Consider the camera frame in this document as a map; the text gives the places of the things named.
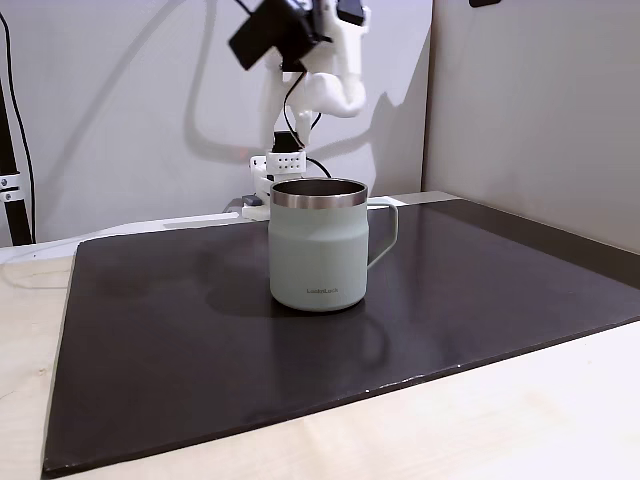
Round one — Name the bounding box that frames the grey table clamp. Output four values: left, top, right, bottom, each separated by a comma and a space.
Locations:
225, 194, 264, 214

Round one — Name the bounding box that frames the pale green steel-rimmed mug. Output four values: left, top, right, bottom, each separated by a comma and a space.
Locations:
268, 178, 400, 313

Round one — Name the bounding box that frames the black table mat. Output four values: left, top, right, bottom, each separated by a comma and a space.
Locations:
41, 197, 640, 476

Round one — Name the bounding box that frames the black stand pole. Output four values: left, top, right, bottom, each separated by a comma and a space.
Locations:
0, 74, 34, 247

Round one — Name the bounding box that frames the black camera box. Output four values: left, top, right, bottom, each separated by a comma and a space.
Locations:
228, 0, 333, 72

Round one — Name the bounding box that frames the black camera cable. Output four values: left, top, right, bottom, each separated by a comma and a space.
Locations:
281, 74, 332, 180

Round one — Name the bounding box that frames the black cable along stand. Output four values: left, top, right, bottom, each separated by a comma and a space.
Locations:
0, 9, 37, 242

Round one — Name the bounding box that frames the white bracket with screws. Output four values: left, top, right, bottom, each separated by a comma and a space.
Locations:
0, 173, 24, 202

